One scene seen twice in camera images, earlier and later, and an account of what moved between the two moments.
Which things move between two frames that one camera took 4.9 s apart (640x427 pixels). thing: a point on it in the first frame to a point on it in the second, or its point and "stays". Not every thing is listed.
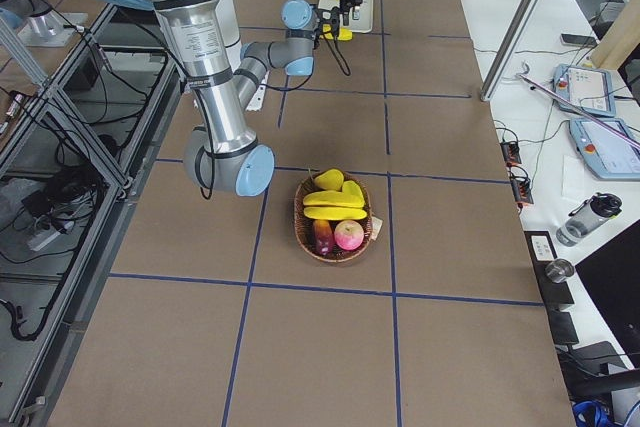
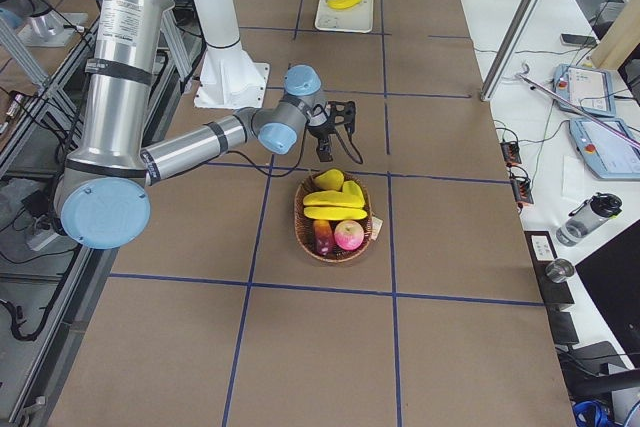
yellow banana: x=334 y=213 stays
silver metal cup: x=559 y=270 stays
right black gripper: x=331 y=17 to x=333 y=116
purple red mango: x=323 y=236 stays
